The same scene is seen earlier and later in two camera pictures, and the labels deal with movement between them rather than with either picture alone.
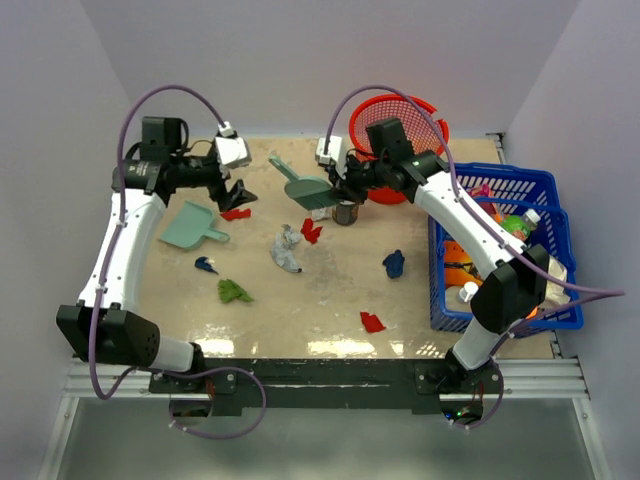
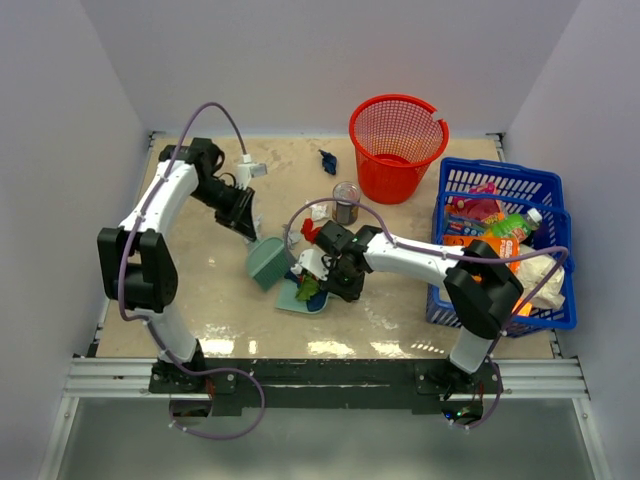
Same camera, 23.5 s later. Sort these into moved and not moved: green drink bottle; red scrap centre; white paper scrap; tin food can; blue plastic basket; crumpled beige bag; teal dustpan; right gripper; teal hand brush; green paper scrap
Moved: teal dustpan; teal hand brush; green paper scrap; right gripper
Not moved: crumpled beige bag; blue plastic basket; red scrap centre; tin food can; green drink bottle; white paper scrap
